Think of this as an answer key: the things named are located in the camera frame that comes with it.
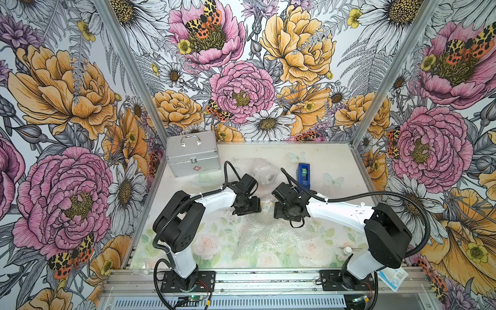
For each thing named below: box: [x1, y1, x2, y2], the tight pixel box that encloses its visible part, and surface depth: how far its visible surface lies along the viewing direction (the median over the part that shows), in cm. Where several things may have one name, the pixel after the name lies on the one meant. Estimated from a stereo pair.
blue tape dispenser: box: [297, 162, 310, 190], surface depth 102 cm
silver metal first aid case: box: [165, 131, 222, 178], surface depth 101 cm
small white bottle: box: [342, 246, 353, 256], surface depth 79 cm
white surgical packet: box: [376, 266, 409, 294], surface depth 76 cm
